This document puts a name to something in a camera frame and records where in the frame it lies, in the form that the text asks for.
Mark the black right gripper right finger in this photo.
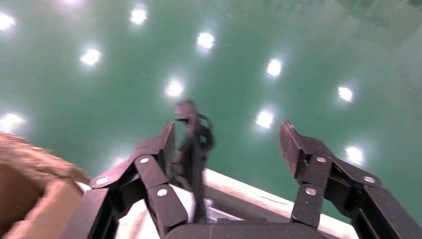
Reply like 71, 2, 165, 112
279, 121, 422, 239

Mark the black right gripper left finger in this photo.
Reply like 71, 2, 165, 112
62, 120, 189, 239

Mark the black cable bundle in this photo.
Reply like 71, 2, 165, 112
171, 100, 215, 224

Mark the clear plastic organizer tray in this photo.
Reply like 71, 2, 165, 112
204, 206, 268, 225

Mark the brown pulp compartment tray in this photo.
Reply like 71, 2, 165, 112
0, 131, 90, 239

